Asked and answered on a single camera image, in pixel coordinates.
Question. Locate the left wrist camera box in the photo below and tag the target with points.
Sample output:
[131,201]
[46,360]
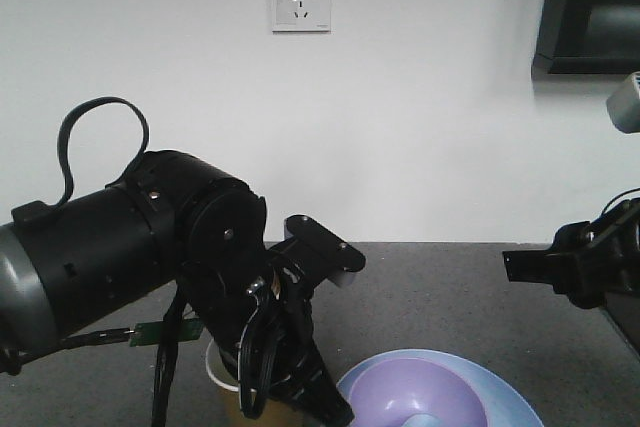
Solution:
[319,254]

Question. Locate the brown paper cup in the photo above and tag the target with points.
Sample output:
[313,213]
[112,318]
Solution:
[275,413]

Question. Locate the dark range hood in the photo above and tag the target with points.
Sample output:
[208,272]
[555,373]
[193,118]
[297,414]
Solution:
[588,37]

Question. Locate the pale blue plastic spoon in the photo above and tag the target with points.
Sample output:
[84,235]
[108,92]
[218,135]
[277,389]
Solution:
[422,420]

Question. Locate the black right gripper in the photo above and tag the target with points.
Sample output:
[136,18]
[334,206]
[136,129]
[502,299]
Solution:
[587,260]

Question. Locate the black induction cooktop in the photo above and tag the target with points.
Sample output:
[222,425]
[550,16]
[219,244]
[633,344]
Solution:
[623,311]

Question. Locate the purple plastic bowl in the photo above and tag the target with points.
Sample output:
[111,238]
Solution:
[389,392]

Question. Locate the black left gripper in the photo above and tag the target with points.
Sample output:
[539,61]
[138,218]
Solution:
[257,306]

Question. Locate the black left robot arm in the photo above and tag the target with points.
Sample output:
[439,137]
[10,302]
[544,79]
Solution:
[174,218]

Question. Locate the light blue plate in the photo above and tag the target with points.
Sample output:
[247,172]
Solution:
[504,406]

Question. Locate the green circuit board connector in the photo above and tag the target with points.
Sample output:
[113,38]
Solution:
[152,333]

